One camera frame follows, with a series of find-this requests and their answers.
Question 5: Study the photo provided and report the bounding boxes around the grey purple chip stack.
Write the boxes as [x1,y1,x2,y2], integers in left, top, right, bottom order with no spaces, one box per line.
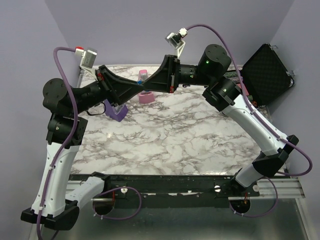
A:
[229,77,240,84]

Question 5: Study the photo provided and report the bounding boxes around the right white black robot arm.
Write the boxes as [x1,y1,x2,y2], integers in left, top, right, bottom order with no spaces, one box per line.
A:
[141,44,299,196]

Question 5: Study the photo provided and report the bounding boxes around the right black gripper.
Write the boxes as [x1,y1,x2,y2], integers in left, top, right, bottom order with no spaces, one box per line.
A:
[142,55,213,94]

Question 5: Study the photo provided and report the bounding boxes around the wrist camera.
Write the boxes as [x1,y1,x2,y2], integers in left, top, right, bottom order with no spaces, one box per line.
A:
[75,46,98,77]
[165,27,188,58]

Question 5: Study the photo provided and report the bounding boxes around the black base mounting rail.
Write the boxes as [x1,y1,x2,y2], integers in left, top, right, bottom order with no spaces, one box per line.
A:
[69,172,260,209]

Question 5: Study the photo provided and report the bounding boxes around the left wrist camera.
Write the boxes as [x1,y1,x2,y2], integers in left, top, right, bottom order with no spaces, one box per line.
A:
[75,46,98,77]

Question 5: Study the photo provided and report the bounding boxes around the aluminium frame extrusion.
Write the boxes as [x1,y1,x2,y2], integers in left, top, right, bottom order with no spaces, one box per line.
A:
[256,178,305,199]

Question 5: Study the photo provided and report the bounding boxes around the black poker chip case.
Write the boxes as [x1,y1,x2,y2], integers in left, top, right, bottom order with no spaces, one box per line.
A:
[240,43,295,108]

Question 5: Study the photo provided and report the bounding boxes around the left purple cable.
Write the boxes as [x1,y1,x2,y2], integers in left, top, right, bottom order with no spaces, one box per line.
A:
[36,46,142,240]

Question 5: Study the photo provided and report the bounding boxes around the purple metronome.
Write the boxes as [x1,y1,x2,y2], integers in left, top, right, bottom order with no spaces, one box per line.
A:
[103,100,129,122]

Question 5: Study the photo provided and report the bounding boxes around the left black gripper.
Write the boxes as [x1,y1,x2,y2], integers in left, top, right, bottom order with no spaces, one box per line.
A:
[71,64,145,116]

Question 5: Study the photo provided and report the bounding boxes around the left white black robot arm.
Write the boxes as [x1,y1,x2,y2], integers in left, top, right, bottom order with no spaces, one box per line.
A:
[20,66,144,231]

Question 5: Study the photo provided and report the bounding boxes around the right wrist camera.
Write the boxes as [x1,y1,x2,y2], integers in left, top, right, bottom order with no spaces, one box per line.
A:
[165,27,188,58]

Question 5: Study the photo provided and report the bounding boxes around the pink metronome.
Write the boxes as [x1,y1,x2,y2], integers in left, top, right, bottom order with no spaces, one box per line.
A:
[138,69,155,104]

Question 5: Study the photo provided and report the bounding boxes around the purple cable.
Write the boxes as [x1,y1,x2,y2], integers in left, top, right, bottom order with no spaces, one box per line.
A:
[186,24,313,218]
[36,46,142,240]

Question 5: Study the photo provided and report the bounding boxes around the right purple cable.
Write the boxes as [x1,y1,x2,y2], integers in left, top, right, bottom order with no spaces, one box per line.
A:
[186,24,313,218]

